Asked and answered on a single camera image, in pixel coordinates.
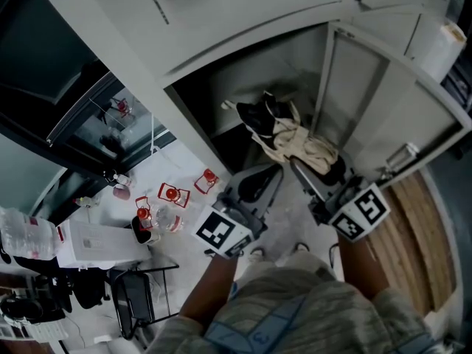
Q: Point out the pack of water bottles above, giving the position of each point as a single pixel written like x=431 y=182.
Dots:
x=26 y=234

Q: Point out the black white garment belongings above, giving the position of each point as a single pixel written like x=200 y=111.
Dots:
x=254 y=114

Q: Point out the metal door latch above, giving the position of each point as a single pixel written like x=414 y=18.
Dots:
x=402 y=157

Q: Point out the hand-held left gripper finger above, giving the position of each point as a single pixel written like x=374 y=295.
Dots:
x=236 y=181
x=272 y=194

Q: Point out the beige cloth bag belongings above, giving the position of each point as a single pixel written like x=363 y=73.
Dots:
x=295 y=142

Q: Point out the white keyboard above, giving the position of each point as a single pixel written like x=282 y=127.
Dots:
x=46 y=331

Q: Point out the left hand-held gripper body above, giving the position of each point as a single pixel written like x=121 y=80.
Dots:
x=221 y=227

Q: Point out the white bin black inside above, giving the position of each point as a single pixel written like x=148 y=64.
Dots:
x=145 y=231

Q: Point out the black glass cabinet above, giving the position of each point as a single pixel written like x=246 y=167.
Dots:
x=44 y=68

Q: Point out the white plastic wrapped roll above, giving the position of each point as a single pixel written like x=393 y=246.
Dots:
x=437 y=50

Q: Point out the pink bottle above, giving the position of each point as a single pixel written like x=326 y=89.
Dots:
x=121 y=192

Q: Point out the person's beige trousers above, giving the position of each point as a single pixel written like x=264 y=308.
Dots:
x=291 y=264

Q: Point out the grey metal locker door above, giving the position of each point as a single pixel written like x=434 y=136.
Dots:
x=409 y=113

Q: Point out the small clear bottle red label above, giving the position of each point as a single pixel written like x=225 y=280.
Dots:
x=123 y=179

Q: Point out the white cardboard box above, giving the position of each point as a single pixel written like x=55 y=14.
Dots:
x=96 y=243

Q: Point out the person's left forearm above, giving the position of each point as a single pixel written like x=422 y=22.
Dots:
x=210 y=290

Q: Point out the black metal folding chair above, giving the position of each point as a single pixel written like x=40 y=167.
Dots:
x=138 y=297

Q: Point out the person's left shoe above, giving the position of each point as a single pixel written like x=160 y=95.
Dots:
x=257 y=253

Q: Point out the person's grey patterned shirt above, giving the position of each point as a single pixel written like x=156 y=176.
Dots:
x=295 y=319

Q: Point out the person's right forearm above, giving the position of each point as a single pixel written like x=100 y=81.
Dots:
x=363 y=267

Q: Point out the wooden boards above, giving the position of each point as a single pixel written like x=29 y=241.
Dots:
x=416 y=242

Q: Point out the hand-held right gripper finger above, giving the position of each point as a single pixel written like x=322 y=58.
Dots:
x=308 y=179

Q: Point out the grey metal locker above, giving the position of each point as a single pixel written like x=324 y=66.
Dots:
x=228 y=20

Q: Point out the person's shoe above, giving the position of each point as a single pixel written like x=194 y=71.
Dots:
x=301 y=248
x=257 y=253

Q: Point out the person's right shoe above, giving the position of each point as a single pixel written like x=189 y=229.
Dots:
x=301 y=248

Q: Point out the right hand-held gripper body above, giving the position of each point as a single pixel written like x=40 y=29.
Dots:
x=354 y=208

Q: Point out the small yellow cap bottle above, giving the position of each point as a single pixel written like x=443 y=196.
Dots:
x=86 y=201

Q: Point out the black bag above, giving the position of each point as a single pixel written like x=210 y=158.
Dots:
x=88 y=290

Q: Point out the black headphones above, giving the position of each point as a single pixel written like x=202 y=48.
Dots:
x=20 y=308

